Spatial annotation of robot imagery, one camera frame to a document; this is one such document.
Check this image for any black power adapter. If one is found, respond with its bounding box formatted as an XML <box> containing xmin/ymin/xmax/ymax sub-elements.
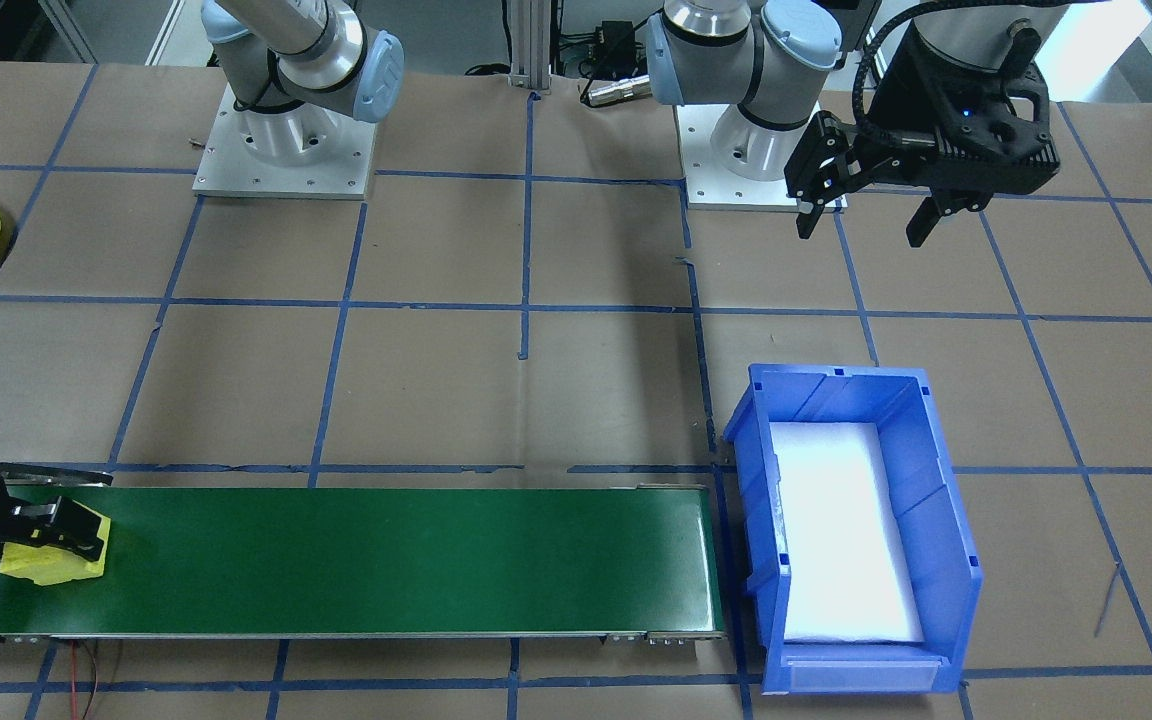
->
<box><xmin>591</xmin><ymin>20</ymin><xmax>639</xmax><ymax>73</ymax></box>

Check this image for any white foam pad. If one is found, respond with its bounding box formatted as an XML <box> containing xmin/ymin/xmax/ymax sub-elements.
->
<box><xmin>769</xmin><ymin>420</ymin><xmax>927</xmax><ymax>646</ymax></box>

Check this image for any blue plastic bin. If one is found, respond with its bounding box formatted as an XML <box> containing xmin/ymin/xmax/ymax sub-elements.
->
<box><xmin>723</xmin><ymin>363</ymin><xmax>984</xmax><ymax>696</ymax></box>

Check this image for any thin red wire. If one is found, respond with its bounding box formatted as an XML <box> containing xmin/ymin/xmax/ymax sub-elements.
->
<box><xmin>69</xmin><ymin>640</ymin><xmax>100</xmax><ymax>720</ymax></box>

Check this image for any green conveyor belt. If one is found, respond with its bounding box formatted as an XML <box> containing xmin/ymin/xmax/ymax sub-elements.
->
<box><xmin>0</xmin><ymin>461</ymin><xmax>727</xmax><ymax>646</ymax></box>

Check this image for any upright aluminium profile post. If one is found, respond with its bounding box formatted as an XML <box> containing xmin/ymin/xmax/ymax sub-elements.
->
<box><xmin>508</xmin><ymin>0</ymin><xmax>554</xmax><ymax>93</ymax></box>

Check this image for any silver cable connector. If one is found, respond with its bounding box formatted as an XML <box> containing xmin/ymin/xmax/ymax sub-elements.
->
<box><xmin>584</xmin><ymin>78</ymin><xmax>655</xmax><ymax>107</ymax></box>

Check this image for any yellow foam block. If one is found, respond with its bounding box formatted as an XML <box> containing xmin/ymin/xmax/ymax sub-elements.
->
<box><xmin>0</xmin><ymin>508</ymin><xmax>113</xmax><ymax>589</ymax></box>

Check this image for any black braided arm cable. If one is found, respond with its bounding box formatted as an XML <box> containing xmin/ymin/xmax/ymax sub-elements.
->
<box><xmin>854</xmin><ymin>0</ymin><xmax>947</xmax><ymax>136</ymax></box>

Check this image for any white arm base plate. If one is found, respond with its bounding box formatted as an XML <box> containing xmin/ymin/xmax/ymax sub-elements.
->
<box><xmin>674</xmin><ymin>100</ymin><xmax>849</xmax><ymax>213</ymax></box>
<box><xmin>193</xmin><ymin>82</ymin><xmax>378</xmax><ymax>200</ymax></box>

